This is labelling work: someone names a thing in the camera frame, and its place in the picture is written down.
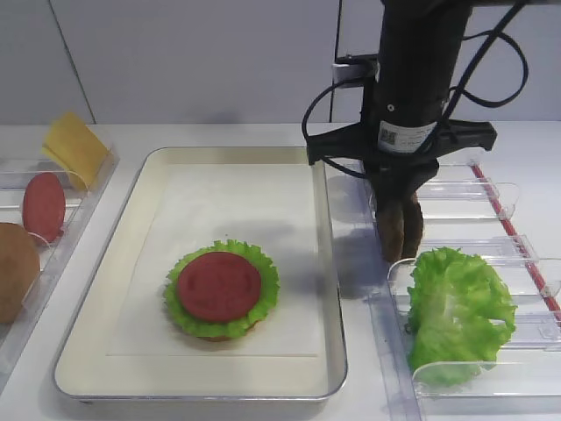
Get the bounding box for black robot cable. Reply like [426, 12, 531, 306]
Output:
[302, 0, 530, 179]

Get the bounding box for green lettuce leaf in rack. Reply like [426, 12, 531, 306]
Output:
[408, 247, 517, 370]

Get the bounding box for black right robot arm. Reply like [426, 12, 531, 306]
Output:
[304, 1, 497, 263]

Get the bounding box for brown meat patty front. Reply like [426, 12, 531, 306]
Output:
[376, 200, 404, 263]

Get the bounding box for brown bun in left rack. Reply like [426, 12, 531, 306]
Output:
[1, 223, 40, 324]

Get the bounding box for red tomato slice in rack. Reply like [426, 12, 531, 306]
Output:
[22, 172, 66, 243]

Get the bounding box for brown meat patty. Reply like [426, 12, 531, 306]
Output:
[401, 192, 425, 260]
[376, 200, 404, 263]

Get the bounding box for red tomato slice on tray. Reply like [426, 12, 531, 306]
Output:
[176, 252, 261, 324]

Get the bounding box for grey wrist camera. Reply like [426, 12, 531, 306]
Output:
[331, 54, 379, 88]

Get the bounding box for clear acrylic rack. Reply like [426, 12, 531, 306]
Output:
[0, 126, 121, 365]
[322, 154, 560, 420]

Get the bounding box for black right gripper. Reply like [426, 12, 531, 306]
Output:
[305, 118, 498, 260]

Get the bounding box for bottom bun under lettuce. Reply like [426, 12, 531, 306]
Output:
[196, 321, 260, 342]

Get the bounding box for clear acrylic left rack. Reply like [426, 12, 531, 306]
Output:
[0, 126, 121, 365]

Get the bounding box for cream metal tray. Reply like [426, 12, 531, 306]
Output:
[53, 146, 348, 402]

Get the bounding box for clear acrylic right rack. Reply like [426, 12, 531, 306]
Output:
[322, 154, 560, 420]

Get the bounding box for green lettuce leaf on tray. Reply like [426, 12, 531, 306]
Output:
[163, 239, 280, 338]

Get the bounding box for yellow cheese slices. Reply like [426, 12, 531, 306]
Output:
[41, 112, 110, 191]

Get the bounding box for brown meat patty back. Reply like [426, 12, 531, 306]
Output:
[401, 192, 425, 260]

